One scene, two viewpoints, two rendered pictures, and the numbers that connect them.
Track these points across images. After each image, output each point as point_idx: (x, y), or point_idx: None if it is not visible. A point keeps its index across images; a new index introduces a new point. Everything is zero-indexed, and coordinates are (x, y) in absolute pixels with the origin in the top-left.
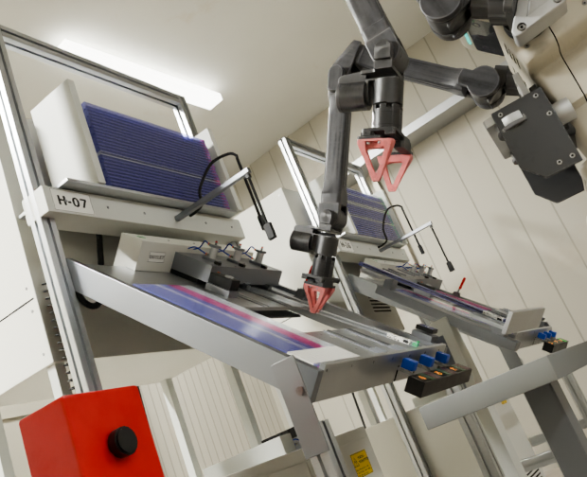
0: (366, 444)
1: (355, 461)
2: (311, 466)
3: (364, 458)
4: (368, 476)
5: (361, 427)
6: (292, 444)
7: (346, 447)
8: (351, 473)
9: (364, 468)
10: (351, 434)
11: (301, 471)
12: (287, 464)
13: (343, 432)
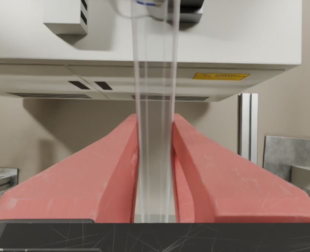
0: (267, 73)
1: (204, 75)
2: (76, 68)
3: (233, 76)
4: (220, 80)
5: (287, 64)
6: (77, 30)
7: (200, 70)
8: (179, 77)
9: (222, 78)
10: (238, 65)
11: (48, 68)
12: (15, 62)
13: (217, 60)
